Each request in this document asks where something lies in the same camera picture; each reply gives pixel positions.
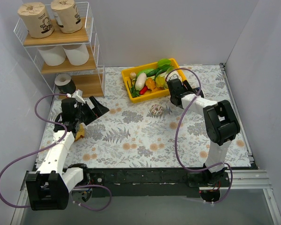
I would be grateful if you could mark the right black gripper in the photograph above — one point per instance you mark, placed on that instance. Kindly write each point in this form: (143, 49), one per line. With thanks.
(186, 86)

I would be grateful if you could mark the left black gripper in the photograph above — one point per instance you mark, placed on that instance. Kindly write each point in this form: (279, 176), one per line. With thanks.
(89, 113)

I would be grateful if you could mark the black roll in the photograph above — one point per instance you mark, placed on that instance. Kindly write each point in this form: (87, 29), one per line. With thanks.
(65, 84)
(198, 90)

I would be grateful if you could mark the white toilet paper roll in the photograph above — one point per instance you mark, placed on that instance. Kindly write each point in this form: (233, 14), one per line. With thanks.
(53, 55)
(76, 54)

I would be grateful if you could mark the brown paper roll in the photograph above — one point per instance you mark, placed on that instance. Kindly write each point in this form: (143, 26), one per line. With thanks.
(36, 19)
(66, 15)

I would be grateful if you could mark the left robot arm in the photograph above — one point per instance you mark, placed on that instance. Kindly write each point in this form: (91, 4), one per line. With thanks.
(53, 159)

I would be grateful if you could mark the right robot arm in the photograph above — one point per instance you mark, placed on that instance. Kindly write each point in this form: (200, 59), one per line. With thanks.
(221, 126)

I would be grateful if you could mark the white cauliflower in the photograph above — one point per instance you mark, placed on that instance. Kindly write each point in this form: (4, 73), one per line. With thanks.
(169, 72)

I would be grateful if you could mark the orange yellow pepper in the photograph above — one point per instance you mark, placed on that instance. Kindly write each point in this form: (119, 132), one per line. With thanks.
(150, 83)

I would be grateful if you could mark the green leafy vegetable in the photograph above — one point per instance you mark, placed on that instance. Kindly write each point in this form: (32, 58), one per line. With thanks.
(163, 62)

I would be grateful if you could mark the yellow plastic bin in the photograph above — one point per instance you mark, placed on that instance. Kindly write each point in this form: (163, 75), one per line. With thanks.
(161, 89)

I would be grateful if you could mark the toast bread slice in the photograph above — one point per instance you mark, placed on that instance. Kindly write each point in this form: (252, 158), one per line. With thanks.
(80, 134)

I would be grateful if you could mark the green cucumber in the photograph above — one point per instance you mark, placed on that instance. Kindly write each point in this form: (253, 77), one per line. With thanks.
(152, 72)

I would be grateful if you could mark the red chili pepper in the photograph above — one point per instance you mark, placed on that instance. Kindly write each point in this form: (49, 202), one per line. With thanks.
(143, 90)

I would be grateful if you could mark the white radish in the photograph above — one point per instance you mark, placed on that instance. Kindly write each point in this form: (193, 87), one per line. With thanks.
(140, 82)

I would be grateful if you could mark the green herb sprig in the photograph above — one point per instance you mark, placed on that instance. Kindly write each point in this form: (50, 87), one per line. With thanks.
(134, 88)

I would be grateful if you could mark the small mushroom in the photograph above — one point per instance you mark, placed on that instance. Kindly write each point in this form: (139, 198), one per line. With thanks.
(133, 75)

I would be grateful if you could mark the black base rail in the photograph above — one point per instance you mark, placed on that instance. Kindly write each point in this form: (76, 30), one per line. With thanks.
(137, 182)

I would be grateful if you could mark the white wire wooden shelf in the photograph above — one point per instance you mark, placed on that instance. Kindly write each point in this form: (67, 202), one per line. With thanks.
(90, 76)

